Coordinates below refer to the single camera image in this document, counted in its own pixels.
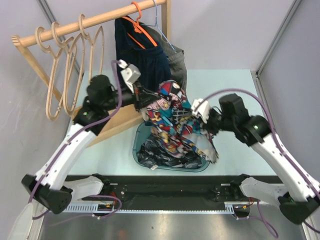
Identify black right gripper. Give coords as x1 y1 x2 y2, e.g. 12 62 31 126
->
197 107 235 136

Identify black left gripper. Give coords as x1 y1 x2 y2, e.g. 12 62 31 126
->
102 80 161 113

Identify colourful comic print shorts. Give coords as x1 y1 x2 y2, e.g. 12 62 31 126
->
144 80 219 164

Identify beige hanger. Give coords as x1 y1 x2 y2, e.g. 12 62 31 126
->
35 21 74 121
78 14 105 81
51 21 87 116

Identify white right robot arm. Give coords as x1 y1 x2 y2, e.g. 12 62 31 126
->
192 89 320 225

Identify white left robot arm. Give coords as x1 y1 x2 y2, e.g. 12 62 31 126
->
21 74 161 214

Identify grey shorts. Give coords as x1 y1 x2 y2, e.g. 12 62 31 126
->
142 25 187 91

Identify navy blue shorts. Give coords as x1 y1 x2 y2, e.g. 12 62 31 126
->
114 17 172 92

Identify dark patterned shorts in basket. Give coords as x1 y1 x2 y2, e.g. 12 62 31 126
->
137 136 202 170

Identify orange plastic hanger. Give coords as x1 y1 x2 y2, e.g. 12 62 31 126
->
122 1 158 47

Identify wooden clothes rack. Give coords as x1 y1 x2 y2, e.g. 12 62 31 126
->
10 0 172 148

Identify teal plastic basket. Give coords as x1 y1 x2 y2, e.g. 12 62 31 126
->
132 122 210 173

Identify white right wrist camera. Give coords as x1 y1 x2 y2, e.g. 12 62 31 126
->
191 98 211 124

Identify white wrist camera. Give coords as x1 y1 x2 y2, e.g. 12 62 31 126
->
117 59 141 93
191 98 211 124

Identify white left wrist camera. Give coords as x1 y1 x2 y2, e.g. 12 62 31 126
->
117 59 141 93

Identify light blue wire hanger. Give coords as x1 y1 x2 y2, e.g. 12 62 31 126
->
143 0 177 54

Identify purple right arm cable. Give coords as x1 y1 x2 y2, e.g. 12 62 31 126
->
194 87 320 238

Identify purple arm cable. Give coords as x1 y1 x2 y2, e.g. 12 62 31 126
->
194 87 320 238
27 59 125 221

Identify white slotted cable duct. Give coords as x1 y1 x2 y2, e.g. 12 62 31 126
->
63 201 251 216

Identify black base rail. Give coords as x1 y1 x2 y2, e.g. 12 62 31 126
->
67 174 283 211

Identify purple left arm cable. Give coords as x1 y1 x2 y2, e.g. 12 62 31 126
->
27 59 125 221

